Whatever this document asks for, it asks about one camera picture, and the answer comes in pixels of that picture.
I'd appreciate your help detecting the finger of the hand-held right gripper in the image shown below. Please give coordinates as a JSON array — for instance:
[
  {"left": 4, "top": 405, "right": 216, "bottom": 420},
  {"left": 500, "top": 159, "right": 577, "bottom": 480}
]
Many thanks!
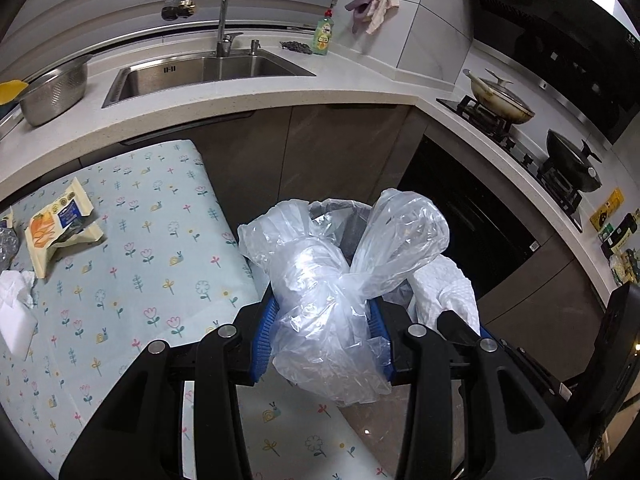
[{"left": 437, "top": 309, "right": 576, "bottom": 401}]

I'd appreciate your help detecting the grey striped window blind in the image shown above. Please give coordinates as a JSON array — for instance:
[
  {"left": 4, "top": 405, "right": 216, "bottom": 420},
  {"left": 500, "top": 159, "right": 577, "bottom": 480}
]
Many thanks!
[{"left": 0, "top": 0, "right": 346, "bottom": 78}]

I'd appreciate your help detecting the snack packet wrapper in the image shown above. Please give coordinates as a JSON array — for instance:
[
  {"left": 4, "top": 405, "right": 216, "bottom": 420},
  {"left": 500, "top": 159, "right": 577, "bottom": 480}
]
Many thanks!
[{"left": 25, "top": 177, "right": 105, "bottom": 278}]

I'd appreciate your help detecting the brown base cabinet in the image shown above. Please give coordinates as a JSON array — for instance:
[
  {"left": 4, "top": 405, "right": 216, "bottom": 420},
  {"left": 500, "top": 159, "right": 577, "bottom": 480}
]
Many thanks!
[{"left": 192, "top": 104, "right": 426, "bottom": 231}]

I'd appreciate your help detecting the yellow seasoning packet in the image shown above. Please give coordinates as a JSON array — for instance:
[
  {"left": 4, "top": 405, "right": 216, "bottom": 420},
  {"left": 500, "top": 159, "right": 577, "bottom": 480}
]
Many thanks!
[{"left": 590, "top": 188, "right": 626, "bottom": 228}]

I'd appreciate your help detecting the clear plastic bag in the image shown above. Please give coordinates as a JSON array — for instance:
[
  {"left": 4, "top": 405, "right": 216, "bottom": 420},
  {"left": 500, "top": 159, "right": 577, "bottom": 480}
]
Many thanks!
[{"left": 237, "top": 188, "right": 451, "bottom": 406}]

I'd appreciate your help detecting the black built-in oven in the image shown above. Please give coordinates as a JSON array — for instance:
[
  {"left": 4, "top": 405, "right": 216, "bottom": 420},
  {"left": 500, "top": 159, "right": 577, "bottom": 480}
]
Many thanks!
[{"left": 397, "top": 132, "right": 541, "bottom": 301}]

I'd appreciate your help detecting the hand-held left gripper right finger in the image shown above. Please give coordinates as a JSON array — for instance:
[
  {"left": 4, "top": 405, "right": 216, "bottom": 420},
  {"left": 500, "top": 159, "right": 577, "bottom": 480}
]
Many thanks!
[{"left": 367, "top": 296, "right": 588, "bottom": 480}]

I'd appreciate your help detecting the pale patterned packet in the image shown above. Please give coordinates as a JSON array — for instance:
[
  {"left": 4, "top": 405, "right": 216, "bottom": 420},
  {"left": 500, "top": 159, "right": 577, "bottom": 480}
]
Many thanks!
[{"left": 609, "top": 250, "right": 640, "bottom": 286}]

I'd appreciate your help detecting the crumpled white tissue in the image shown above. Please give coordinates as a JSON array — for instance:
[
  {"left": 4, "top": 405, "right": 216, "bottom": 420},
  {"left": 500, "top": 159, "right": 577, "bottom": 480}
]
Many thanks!
[{"left": 0, "top": 269, "right": 38, "bottom": 311}]

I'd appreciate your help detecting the lined grey trash bin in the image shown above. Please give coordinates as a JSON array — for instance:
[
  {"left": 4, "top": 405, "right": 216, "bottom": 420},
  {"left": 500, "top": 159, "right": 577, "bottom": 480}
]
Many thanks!
[{"left": 306, "top": 199, "right": 418, "bottom": 321}]

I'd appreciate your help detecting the steel colander bowl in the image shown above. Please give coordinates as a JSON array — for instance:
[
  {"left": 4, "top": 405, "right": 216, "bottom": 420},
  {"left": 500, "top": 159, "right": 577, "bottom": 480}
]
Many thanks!
[{"left": 17, "top": 54, "right": 93, "bottom": 127}]

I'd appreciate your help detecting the white paper towel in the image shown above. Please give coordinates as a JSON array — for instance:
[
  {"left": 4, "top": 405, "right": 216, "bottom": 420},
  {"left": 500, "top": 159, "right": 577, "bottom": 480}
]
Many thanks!
[{"left": 410, "top": 255, "right": 482, "bottom": 333}]

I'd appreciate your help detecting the floral pale blue tablecloth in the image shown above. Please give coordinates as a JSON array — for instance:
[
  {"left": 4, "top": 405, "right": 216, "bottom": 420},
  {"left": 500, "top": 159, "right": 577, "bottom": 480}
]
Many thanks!
[{"left": 0, "top": 140, "right": 401, "bottom": 480}]

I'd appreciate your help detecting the cream frying pan with lid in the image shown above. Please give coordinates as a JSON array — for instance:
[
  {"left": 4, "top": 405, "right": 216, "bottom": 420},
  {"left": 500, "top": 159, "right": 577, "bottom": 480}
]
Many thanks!
[{"left": 462, "top": 68, "right": 536, "bottom": 125}]

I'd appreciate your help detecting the dark seasoning packet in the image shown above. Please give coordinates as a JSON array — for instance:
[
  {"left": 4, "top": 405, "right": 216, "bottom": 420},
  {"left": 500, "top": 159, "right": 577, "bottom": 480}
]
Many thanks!
[{"left": 598, "top": 214, "right": 640, "bottom": 260}]

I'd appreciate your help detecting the green dish soap bottle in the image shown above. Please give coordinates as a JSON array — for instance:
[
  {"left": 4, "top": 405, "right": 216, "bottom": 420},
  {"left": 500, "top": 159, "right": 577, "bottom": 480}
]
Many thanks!
[{"left": 311, "top": 8, "right": 335, "bottom": 56}]

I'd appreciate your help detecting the stainless steel sink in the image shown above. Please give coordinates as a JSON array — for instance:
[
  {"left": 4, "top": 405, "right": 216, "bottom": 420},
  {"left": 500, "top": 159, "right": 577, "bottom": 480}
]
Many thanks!
[{"left": 101, "top": 50, "right": 317, "bottom": 109}]

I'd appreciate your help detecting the black gas stove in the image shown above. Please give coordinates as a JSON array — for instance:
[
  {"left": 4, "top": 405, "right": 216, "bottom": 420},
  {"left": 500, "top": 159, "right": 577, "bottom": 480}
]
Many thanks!
[{"left": 436, "top": 95, "right": 585, "bottom": 233}]

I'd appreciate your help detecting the black wok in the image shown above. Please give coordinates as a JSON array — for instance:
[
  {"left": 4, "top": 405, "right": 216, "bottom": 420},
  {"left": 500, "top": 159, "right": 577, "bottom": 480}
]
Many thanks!
[{"left": 545, "top": 129, "right": 603, "bottom": 193}]

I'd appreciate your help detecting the black range hood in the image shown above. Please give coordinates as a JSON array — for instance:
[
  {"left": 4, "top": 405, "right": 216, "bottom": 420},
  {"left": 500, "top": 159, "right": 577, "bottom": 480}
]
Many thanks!
[{"left": 466, "top": 0, "right": 640, "bottom": 146}]

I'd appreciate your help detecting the chrome kitchen faucet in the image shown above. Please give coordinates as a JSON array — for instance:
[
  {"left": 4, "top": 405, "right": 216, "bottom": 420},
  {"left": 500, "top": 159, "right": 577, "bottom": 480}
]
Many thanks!
[{"left": 160, "top": 0, "right": 244, "bottom": 58}]

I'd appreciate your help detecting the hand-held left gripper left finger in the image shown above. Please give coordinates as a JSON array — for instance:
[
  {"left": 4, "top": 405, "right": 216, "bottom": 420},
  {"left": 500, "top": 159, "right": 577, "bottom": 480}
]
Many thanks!
[{"left": 59, "top": 297, "right": 281, "bottom": 480}]

